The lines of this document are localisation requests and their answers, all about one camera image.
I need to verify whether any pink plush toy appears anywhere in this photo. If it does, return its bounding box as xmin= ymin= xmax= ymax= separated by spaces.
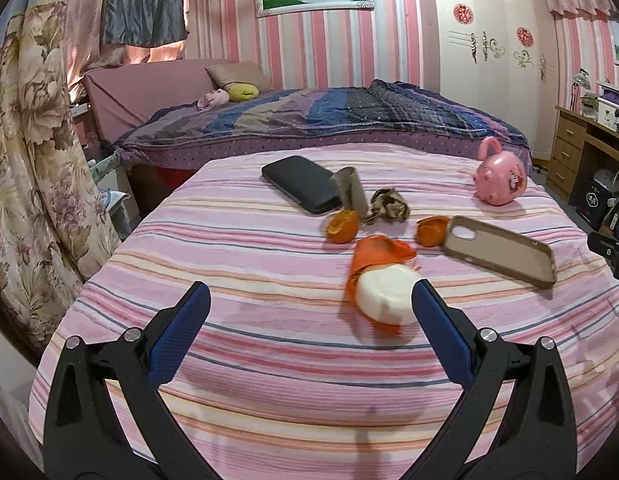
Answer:
xmin=197 ymin=89 xmax=229 ymax=110

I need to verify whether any yellow plush toy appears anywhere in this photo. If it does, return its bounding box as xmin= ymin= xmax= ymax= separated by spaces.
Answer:
xmin=226 ymin=82 xmax=260 ymax=102

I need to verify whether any wooden desk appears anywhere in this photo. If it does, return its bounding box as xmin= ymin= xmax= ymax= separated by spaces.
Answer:
xmin=547 ymin=107 xmax=619 ymax=231

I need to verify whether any white wardrobe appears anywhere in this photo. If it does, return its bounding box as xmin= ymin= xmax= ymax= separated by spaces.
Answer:
xmin=435 ymin=0 xmax=559 ymax=160

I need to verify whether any black phone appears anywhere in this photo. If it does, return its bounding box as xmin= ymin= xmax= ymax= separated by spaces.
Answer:
xmin=262 ymin=155 xmax=341 ymax=214

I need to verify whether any floral curtain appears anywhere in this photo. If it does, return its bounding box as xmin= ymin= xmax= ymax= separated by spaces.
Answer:
xmin=0 ymin=0 xmax=120 ymax=363

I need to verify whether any brown cardboard tube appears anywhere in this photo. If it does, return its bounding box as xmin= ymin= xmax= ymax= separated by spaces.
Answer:
xmin=330 ymin=167 xmax=369 ymax=220

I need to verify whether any brown pillow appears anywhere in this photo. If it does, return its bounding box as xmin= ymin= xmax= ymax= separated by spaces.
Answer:
xmin=206 ymin=61 xmax=273 ymax=92

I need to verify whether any beige phone case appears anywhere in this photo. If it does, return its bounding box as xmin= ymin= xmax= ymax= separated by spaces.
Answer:
xmin=442 ymin=216 xmax=557 ymax=289

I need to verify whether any orange plastic wrapper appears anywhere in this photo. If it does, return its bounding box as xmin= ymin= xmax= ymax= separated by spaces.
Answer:
xmin=345 ymin=235 xmax=416 ymax=334

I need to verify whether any pink cartoon mug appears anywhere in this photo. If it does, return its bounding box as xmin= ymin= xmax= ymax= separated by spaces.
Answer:
xmin=473 ymin=136 xmax=527 ymax=206

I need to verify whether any pink headboard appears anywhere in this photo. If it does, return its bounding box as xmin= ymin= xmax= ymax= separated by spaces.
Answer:
xmin=84 ymin=58 xmax=221 ymax=142

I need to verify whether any purple plaid blanket bed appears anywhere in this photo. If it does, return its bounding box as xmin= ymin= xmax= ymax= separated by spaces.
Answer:
xmin=114 ymin=79 xmax=531 ymax=170

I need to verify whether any pink striped bedsheet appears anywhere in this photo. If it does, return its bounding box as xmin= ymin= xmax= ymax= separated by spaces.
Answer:
xmin=29 ymin=144 xmax=619 ymax=479

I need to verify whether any desk lamp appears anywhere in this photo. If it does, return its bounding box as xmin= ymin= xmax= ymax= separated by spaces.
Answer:
xmin=570 ymin=68 xmax=591 ymax=113

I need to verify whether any grey window curtain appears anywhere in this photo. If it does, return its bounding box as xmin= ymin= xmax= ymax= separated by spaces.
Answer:
xmin=101 ymin=0 xmax=188 ymax=48

